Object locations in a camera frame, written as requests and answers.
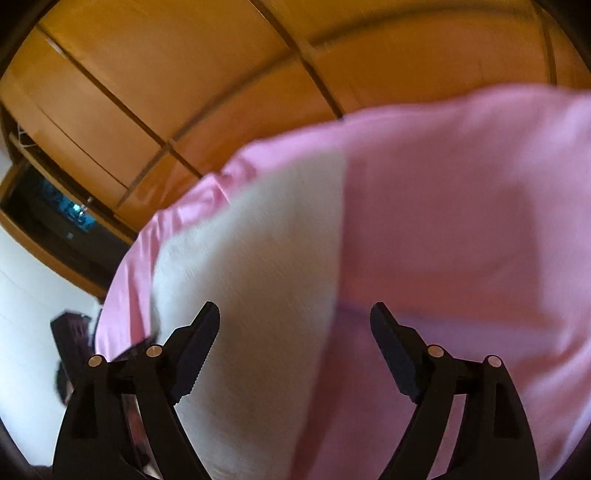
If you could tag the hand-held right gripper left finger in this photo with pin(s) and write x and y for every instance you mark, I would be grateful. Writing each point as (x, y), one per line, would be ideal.
(196, 355)

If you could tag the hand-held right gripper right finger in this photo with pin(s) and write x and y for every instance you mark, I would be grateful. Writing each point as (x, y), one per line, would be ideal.
(392, 355)

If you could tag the dark blurred object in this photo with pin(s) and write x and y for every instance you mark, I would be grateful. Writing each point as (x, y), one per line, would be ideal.
(74, 337)

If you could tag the white knitted sweater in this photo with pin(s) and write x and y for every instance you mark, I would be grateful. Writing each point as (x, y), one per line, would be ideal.
(268, 258)

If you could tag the pink bed sheet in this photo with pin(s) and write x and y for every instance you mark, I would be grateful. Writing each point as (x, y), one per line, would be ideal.
(452, 207)

